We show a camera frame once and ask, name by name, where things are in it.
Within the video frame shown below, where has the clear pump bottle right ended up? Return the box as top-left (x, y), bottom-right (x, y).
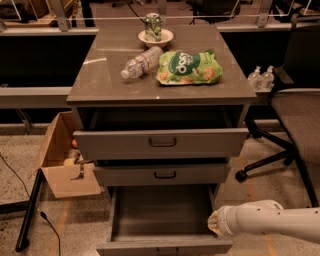
top-left (260, 65), bottom-right (274, 89)

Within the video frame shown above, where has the black metal floor bar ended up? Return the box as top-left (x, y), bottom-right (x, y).
top-left (15, 168), bottom-right (43, 253)

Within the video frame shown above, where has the green soda can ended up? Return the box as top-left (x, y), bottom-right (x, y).
top-left (145, 13), bottom-right (162, 42)

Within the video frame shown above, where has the brown cardboard box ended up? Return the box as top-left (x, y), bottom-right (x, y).
top-left (31, 111), bottom-right (101, 198)

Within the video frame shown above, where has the black floor cable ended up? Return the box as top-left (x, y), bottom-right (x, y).
top-left (0, 153), bottom-right (62, 256)

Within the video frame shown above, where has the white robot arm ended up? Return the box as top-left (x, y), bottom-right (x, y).
top-left (207, 200), bottom-right (320, 244)

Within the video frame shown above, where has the grey top drawer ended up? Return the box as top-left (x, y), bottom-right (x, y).
top-left (74, 106), bottom-right (247, 160)

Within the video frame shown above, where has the clear pump bottle left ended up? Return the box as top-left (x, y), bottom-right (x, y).
top-left (248, 66), bottom-right (261, 90)

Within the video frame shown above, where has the green snack bag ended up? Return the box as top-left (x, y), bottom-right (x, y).
top-left (156, 49), bottom-right (223, 85)

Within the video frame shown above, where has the grey drawer cabinet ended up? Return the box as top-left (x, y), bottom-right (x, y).
top-left (65, 23), bottom-right (258, 201)

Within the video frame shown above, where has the black office chair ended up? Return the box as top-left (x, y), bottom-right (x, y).
top-left (235, 15), bottom-right (320, 207)

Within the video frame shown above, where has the clear pump bottle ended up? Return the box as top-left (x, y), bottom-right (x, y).
top-left (260, 65), bottom-right (274, 89)
top-left (248, 66), bottom-right (261, 90)

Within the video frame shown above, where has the grey bottom drawer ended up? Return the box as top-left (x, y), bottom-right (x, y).
top-left (97, 184), bottom-right (233, 256)

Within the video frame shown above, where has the white ceramic bowl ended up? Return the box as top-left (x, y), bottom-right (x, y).
top-left (138, 29), bottom-right (174, 48)

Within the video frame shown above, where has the grey drawer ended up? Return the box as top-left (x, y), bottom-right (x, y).
top-left (74, 106), bottom-right (247, 160)
top-left (94, 158), bottom-right (230, 186)
top-left (97, 184), bottom-right (233, 256)

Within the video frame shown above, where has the grey middle drawer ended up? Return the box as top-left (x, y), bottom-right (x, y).
top-left (94, 158), bottom-right (230, 186)

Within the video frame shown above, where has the clear plastic water bottle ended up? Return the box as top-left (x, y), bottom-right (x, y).
top-left (121, 46), bottom-right (163, 79)

